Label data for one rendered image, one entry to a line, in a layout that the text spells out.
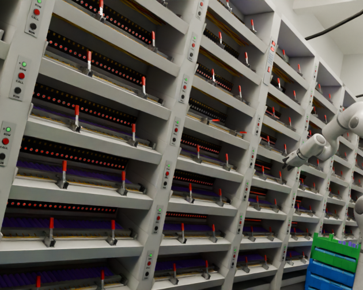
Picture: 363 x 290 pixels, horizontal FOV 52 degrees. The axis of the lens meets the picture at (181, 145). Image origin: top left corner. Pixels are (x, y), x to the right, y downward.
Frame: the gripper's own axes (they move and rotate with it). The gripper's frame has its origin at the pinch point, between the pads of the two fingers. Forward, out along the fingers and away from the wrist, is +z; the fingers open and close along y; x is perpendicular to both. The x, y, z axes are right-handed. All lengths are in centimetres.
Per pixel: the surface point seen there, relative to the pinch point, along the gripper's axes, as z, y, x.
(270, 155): 2.0, -9.8, 6.8
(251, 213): 16.4, -17.1, -28.9
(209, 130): -30, -67, -16
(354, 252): -3, 37, -48
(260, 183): 8.7, -14.1, -11.2
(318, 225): 74, 85, 7
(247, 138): -12.4, -34.8, 1.5
